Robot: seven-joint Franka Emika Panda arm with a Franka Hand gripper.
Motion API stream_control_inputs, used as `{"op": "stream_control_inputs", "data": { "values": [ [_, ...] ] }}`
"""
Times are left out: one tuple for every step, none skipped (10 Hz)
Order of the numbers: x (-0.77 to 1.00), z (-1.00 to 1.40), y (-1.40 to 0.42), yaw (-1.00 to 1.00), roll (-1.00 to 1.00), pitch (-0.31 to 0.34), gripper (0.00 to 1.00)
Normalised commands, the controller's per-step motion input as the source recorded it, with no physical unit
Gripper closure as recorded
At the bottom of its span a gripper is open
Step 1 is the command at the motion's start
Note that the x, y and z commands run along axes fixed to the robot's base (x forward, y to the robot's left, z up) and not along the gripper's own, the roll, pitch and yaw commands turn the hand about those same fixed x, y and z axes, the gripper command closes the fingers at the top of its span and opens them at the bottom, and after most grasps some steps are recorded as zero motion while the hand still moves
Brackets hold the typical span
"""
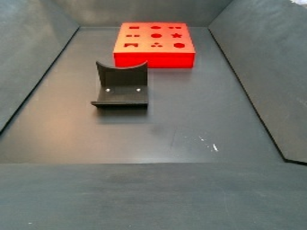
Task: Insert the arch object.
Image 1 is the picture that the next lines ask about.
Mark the black curved holder stand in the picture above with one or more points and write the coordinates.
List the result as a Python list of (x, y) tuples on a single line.
[(124, 86)]

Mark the red shape sorter block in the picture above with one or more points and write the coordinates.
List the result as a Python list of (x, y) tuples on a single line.
[(161, 43)]

